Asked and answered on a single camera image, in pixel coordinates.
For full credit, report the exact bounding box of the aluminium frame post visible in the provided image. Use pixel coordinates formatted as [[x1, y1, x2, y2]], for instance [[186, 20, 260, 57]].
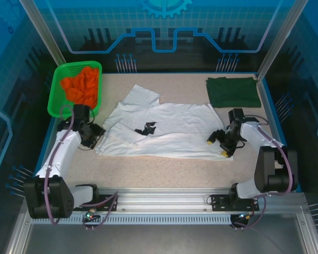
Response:
[[256, 0, 308, 80], [18, 0, 67, 67]]

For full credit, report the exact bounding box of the crumpled orange t-shirt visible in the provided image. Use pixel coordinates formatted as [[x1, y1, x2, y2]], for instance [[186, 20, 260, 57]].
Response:
[[60, 66, 100, 110]]

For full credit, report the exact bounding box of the white t-shirt with black print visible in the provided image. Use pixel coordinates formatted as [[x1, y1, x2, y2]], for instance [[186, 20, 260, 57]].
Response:
[[94, 84, 234, 161]]

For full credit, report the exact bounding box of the slotted grey cable duct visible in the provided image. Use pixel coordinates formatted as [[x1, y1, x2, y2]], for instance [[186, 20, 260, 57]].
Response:
[[30, 213, 233, 225]]

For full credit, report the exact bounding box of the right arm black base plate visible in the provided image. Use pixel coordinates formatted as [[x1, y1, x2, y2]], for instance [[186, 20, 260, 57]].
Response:
[[210, 194, 260, 212]]

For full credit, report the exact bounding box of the folded dark green t-shirt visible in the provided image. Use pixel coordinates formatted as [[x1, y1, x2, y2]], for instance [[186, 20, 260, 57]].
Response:
[[206, 76, 262, 108]]

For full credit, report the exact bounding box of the green plastic basket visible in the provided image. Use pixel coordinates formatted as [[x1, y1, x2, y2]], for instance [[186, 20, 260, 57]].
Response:
[[47, 60, 103, 119]]

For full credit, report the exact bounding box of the aluminium mounting rail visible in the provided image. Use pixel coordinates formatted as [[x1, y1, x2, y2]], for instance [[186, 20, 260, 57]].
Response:
[[23, 187, 307, 215]]

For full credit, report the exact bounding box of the small connector with green light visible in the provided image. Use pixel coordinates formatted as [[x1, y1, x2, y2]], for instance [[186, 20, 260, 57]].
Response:
[[237, 211, 255, 222], [82, 208, 101, 223]]

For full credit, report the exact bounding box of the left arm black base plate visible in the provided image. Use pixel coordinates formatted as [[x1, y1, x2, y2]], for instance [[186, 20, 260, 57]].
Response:
[[94, 194, 119, 211]]

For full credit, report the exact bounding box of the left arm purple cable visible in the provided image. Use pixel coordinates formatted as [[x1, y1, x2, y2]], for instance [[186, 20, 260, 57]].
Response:
[[43, 104, 120, 231]]

